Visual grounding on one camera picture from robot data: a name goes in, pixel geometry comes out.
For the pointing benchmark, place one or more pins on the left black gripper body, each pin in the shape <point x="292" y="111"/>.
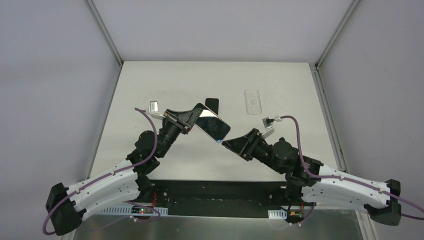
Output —
<point x="176" y="122"/>

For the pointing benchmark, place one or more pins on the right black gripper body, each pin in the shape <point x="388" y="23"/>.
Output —
<point x="251" y="144"/>

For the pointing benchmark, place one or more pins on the black smartphone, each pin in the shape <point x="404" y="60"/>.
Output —
<point x="213" y="104"/>

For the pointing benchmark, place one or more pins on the clear phone case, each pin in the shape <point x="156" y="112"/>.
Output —
<point x="253" y="102"/>

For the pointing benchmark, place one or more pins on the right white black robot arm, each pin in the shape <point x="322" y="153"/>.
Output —
<point x="311" y="181"/>

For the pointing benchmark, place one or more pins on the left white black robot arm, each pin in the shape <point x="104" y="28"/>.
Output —
<point x="68" y="206"/>

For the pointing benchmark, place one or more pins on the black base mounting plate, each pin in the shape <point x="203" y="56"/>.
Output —
<point x="226" y="199"/>

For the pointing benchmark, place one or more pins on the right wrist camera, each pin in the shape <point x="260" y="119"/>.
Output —
<point x="268" y="127"/>

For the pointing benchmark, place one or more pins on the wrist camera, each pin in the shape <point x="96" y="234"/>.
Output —
<point x="268" y="127"/>
<point x="153" y="110"/>

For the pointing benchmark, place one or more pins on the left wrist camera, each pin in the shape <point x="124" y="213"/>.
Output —
<point x="153" y="110"/>

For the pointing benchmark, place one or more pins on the right white cable duct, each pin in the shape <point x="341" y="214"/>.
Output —
<point x="277" y="214"/>

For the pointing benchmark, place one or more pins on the white cable duct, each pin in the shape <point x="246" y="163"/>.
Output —
<point x="128" y="210"/>
<point x="277" y="214"/>

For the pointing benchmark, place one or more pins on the left white cable duct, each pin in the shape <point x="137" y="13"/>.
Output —
<point x="128" y="210"/>

